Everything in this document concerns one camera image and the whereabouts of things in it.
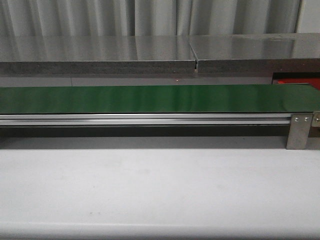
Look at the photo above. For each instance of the green conveyor belt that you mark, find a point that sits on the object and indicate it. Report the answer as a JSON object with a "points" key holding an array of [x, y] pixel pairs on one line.
{"points": [[254, 98]]}

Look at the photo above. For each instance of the right grey steel shelf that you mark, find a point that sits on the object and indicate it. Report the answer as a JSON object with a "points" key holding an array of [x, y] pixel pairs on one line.
{"points": [[257, 54]]}

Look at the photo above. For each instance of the grey steel shelf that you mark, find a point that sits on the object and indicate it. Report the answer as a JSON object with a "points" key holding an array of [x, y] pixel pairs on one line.
{"points": [[257, 54], [95, 55]]}

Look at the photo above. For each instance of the left grey steel shelf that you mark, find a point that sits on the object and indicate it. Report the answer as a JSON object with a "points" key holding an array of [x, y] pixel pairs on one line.
{"points": [[95, 55]]}

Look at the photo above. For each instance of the red plastic bin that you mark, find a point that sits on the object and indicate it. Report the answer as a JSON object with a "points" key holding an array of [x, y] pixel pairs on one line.
{"points": [[311, 78]]}

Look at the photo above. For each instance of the grey pleated curtain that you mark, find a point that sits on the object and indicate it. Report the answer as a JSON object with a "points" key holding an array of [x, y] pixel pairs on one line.
{"points": [[147, 17]]}

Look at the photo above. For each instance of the aluminium conveyor side rail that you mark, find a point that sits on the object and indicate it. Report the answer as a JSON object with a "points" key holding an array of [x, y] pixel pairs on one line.
{"points": [[143, 119]]}

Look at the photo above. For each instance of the steel conveyor support bracket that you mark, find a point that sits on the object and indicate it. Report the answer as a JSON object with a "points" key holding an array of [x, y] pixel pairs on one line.
{"points": [[299, 129]]}

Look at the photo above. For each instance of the conveyor end bracket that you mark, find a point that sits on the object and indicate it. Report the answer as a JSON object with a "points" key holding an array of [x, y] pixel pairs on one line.
{"points": [[315, 125]]}

